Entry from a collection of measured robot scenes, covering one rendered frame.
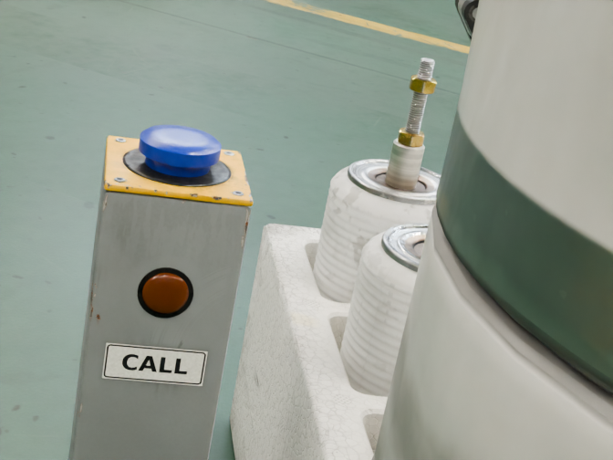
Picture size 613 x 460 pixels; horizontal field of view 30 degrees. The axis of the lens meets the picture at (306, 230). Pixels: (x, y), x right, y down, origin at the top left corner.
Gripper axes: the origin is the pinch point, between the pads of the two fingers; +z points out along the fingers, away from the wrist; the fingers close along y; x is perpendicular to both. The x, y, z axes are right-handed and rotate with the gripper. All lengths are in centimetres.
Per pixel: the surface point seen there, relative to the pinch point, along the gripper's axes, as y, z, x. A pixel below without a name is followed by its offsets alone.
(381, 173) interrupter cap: 3.5, 9.8, -25.0
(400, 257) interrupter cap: 4.2, 9.5, -9.7
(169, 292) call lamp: 17.1, 8.7, 1.0
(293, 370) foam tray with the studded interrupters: 8.8, 18.6, -11.1
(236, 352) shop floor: 10, 35, -42
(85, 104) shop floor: 33, 35, -109
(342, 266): 5.7, 15.3, -20.3
